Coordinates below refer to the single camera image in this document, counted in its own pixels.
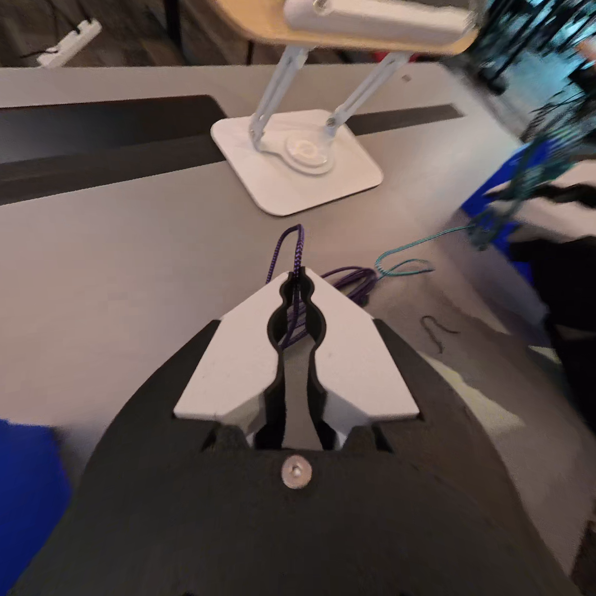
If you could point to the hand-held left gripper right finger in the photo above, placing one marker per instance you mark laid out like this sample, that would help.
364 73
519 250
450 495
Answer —
363 363

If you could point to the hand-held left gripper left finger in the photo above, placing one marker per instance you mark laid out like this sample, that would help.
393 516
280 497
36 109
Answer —
233 363

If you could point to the person's right forearm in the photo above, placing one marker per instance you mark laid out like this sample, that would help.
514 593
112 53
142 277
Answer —
568 302

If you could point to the white power strip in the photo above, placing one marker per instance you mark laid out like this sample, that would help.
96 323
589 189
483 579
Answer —
70 44

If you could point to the black twist tie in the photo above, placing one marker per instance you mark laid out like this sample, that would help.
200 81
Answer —
436 343

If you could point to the white folding stand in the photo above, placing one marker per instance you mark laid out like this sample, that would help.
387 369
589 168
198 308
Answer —
288 186

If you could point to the blue plastic bin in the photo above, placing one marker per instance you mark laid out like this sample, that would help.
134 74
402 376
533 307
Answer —
28 503
470 205

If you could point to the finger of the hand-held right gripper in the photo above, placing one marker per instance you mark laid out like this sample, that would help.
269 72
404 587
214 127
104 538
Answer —
584 174
558 223

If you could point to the wooden edged display board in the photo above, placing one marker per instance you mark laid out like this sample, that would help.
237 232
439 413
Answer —
260 28

